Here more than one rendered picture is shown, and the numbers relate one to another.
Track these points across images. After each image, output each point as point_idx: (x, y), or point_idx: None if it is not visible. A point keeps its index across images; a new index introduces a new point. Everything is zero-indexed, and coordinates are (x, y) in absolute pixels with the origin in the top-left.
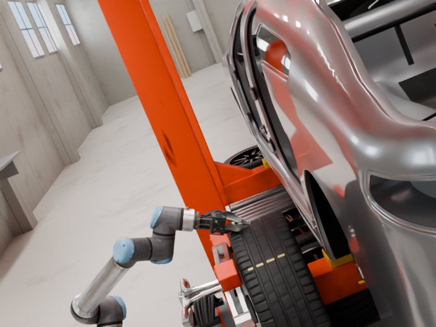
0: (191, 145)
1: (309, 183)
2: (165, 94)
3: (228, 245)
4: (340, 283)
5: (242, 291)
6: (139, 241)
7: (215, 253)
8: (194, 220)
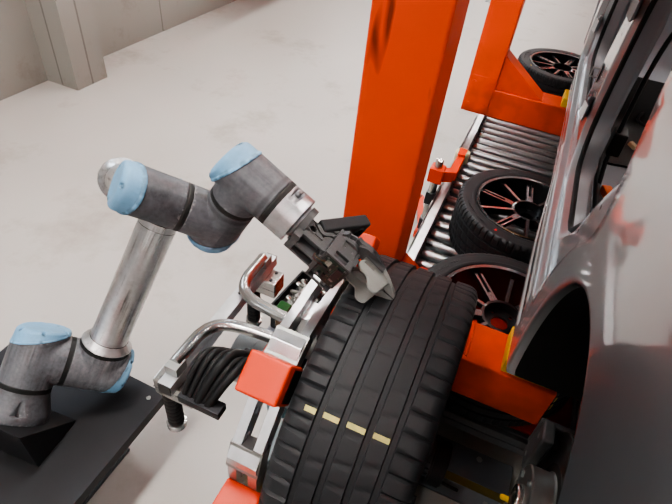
0: (430, 50)
1: (574, 287)
2: None
3: None
4: (495, 392)
5: None
6: (164, 194)
7: (310, 286)
8: (293, 226)
